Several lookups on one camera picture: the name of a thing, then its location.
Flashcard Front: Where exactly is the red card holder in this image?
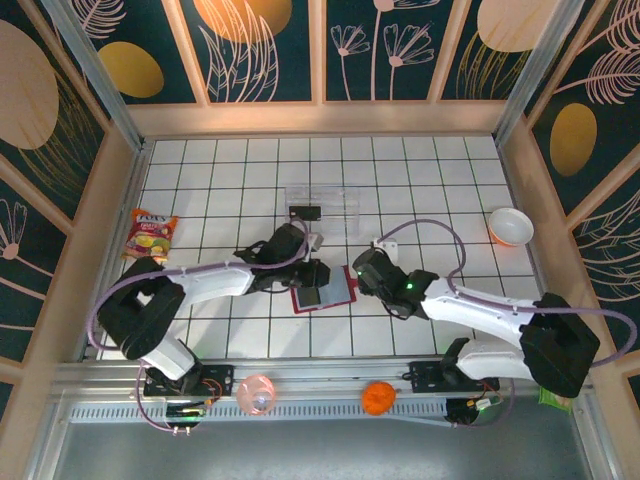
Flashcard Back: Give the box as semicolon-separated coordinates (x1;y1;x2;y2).
289;264;359;316

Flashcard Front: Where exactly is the black credit card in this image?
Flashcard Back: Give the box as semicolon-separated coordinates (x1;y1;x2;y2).
288;204;324;222

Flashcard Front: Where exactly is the clear acrylic tray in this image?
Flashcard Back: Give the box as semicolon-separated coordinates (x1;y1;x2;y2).
283;185;362;238

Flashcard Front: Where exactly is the orange ball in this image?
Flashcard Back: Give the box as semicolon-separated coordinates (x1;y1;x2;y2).
361;380;398;416

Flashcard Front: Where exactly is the pink transparent ball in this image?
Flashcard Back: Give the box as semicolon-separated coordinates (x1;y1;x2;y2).
235;374;277;416

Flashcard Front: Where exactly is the fruit candy bag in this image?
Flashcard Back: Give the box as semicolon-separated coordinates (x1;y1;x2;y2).
120;208;180;263

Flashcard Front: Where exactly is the white and orange bowl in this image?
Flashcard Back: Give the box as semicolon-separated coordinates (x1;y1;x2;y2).
488;207;535;249

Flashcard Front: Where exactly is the green snack packet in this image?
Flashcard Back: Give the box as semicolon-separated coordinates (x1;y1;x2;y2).
537;388;575;413

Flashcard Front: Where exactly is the aluminium mounting rail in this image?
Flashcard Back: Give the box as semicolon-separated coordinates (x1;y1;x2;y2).
49;355;599;404

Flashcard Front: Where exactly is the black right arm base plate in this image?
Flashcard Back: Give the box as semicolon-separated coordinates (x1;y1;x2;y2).
408;360;501;396

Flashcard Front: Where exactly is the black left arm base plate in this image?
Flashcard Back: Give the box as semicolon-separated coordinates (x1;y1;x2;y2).
143;363;236;399

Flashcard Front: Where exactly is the slotted metal cable duct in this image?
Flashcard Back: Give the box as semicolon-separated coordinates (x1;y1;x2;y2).
68;402;451;425

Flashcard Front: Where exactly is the aluminium frame post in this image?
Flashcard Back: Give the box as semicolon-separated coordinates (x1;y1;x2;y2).
39;0;147;151
492;0;587;144

